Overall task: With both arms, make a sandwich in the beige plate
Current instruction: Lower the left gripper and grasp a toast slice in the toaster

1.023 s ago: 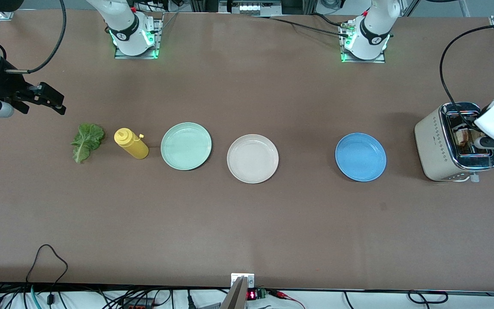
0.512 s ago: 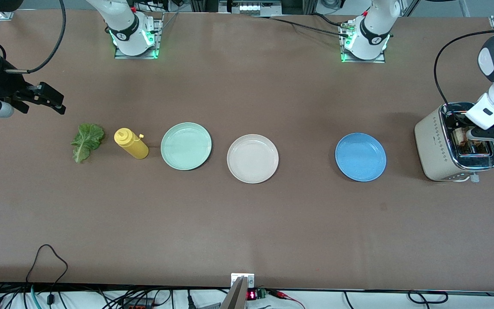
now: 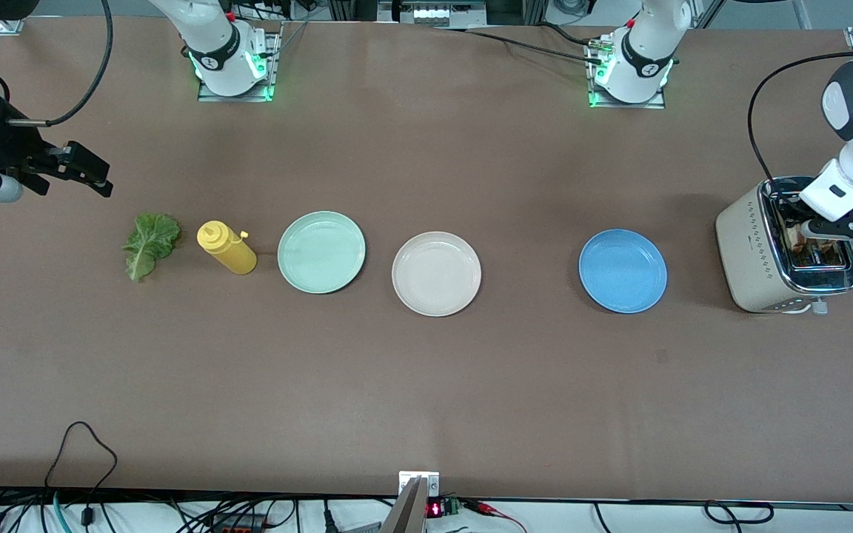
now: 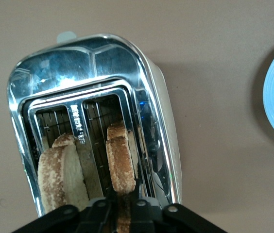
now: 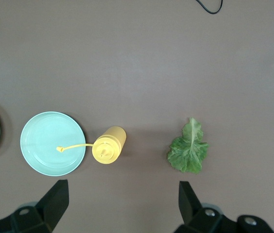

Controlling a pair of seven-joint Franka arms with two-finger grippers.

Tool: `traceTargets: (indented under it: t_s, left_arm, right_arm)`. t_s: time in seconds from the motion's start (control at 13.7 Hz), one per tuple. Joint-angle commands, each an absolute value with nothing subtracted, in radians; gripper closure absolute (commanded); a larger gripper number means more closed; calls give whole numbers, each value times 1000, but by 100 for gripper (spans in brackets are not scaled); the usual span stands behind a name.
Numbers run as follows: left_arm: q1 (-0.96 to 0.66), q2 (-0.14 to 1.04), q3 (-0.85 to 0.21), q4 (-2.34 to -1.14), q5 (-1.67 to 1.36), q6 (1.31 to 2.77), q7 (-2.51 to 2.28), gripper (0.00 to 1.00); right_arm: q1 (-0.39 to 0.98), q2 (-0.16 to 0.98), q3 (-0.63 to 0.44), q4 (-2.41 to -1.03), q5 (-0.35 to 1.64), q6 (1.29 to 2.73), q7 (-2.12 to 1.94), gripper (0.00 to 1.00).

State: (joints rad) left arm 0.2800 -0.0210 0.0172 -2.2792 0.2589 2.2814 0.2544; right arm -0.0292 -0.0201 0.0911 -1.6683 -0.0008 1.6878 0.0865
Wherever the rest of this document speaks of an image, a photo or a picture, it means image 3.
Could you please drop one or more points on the brown bread slice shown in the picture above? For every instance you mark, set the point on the brown bread slice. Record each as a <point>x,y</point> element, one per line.
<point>793,238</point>
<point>826,245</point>

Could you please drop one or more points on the beige chrome toaster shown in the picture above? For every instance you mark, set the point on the beige chrome toaster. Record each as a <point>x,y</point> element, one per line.
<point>748,252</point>

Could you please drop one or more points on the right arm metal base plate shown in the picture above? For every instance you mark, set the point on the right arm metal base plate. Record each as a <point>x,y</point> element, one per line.
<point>238,97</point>

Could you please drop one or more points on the black power plug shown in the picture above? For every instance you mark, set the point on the black power plug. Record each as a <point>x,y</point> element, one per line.
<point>329,522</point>

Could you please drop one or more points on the silver power strip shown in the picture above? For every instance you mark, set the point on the silver power strip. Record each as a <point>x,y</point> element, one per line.
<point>434,13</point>

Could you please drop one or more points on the grey camera mount bar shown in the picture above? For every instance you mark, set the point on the grey camera mount bar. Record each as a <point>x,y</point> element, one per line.
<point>406,514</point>

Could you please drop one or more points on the red clip lead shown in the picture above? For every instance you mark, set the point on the red clip lead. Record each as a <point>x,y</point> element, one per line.
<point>486,507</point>

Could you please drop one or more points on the green lettuce leaf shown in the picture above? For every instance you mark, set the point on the green lettuce leaf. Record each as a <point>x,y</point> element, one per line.
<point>149,240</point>

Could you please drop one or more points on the yellow mustard squeeze bottle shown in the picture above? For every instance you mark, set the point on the yellow mustard squeeze bottle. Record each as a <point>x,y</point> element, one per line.
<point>230,252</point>

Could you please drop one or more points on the light green plate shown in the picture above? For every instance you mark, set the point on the light green plate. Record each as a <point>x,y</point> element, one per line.
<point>321,252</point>

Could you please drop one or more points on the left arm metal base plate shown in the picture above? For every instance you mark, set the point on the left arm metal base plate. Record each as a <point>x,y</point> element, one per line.
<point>630,105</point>

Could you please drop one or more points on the blue plate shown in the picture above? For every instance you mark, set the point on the blue plate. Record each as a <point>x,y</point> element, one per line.
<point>623,271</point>

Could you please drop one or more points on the beige plate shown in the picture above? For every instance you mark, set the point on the beige plate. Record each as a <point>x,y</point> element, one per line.
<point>436,274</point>

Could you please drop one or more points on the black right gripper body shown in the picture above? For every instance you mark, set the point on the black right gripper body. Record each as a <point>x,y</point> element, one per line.
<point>3,145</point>

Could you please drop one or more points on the silver camera mount bracket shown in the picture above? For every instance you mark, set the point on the silver camera mount bracket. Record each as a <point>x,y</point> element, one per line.
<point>430,483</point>

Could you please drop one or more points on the red display electronics module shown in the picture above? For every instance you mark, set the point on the red display electronics module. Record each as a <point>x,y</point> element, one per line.
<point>435,509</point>

